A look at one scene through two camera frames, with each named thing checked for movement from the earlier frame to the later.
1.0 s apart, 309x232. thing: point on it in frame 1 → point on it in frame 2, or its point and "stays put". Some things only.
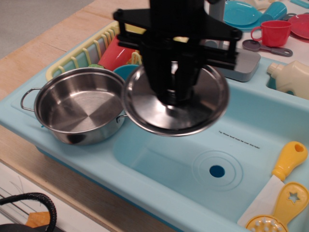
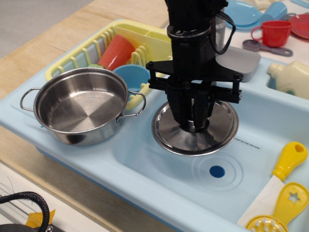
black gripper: [185, 28] → [211, 79]
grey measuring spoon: [254, 45] stays put
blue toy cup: [276, 11] stays put
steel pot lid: [145, 107] → [221, 131]
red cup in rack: [115, 56] stays put
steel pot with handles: [78, 106] stays put
